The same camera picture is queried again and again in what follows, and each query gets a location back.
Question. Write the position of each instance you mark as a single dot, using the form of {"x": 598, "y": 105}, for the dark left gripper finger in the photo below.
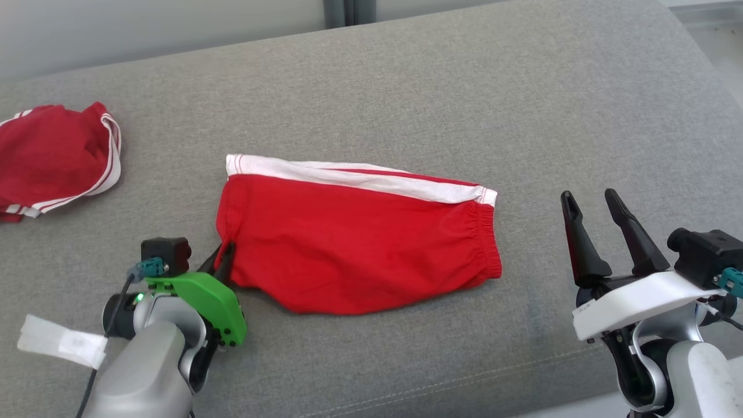
{"x": 227, "y": 264}
{"x": 212, "y": 263}

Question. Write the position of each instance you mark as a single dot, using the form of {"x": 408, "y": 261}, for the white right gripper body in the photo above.
{"x": 633, "y": 302}

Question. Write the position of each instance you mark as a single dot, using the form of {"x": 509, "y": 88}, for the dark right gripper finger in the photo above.
{"x": 583, "y": 249}
{"x": 638, "y": 241}

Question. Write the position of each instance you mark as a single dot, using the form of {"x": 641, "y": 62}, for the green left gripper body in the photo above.
{"x": 212, "y": 302}

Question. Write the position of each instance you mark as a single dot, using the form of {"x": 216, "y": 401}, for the red shorts with white stripe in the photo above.
{"x": 348, "y": 244}

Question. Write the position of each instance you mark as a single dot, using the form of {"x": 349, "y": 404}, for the red jersey with striped trim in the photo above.
{"x": 52, "y": 157}

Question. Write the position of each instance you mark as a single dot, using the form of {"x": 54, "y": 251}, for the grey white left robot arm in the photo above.
{"x": 148, "y": 366}

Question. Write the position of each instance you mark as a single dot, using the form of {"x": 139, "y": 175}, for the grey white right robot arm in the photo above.
{"x": 696, "y": 377}

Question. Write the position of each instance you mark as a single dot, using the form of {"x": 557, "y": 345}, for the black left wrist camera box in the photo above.
{"x": 165, "y": 255}

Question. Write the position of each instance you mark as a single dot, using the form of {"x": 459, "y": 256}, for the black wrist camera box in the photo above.
{"x": 708, "y": 252}
{"x": 165, "y": 255}

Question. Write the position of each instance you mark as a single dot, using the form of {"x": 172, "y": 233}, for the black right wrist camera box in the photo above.
{"x": 708, "y": 252}

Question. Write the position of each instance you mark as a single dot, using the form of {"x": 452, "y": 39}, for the grey double partition post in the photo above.
{"x": 348, "y": 11}

